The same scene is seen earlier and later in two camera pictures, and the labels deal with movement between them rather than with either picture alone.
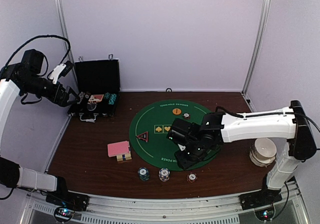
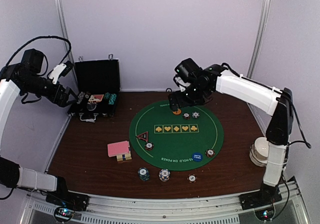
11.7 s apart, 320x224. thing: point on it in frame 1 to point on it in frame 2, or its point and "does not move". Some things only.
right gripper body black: x=196 y=154 to x=194 y=97
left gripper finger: x=69 y=89 does not move
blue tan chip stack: x=164 y=174 does not move
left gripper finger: x=71 y=102 does not move
